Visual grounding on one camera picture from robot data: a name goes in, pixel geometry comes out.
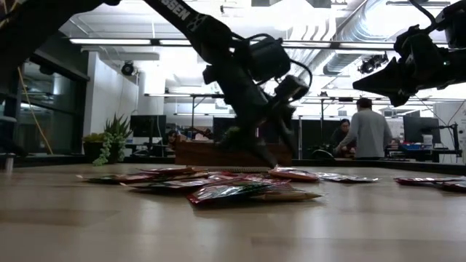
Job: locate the black ceiling spotlight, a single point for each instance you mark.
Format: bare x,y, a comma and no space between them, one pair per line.
127,68
371,63

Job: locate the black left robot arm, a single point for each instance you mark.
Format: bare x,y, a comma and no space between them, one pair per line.
182,12

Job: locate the blue bin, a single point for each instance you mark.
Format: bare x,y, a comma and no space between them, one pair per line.
413,146

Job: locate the black computer monitor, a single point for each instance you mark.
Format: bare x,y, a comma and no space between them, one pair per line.
147,125
418,127

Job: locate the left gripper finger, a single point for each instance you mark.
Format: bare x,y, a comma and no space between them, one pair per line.
287,131
264,142

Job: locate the wooden three-compartment tea box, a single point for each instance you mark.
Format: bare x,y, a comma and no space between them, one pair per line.
204,154

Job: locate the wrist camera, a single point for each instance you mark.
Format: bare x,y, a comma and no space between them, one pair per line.
407,40
291,89

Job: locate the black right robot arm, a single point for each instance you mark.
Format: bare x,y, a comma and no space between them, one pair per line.
455,25

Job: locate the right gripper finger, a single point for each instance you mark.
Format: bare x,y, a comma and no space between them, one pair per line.
386,82
400,97

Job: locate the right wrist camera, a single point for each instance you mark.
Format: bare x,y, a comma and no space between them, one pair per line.
407,40

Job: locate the white cup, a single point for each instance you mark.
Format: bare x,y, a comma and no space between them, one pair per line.
427,140

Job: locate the black aluminium table frame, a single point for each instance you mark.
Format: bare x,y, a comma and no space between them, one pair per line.
418,167

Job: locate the silver ventilation duct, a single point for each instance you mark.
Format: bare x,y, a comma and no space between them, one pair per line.
360,25

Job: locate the black background desk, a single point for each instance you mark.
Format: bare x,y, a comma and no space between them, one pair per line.
426,154

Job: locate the black workstation frame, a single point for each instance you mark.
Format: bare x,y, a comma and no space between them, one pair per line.
338,99
204,95

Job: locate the red strawberry tea packet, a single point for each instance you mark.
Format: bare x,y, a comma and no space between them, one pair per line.
426,180
229,193
171,170

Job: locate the black partition screen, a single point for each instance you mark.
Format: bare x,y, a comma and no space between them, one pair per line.
316,131

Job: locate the long LED light bar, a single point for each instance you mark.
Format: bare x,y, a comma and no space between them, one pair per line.
109,41

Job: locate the orange peach tea packet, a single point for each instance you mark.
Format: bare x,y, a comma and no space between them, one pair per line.
164,185
236,178

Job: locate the potted green succulent plant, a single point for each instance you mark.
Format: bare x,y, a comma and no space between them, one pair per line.
113,134

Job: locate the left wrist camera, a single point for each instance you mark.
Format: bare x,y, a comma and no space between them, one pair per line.
291,89

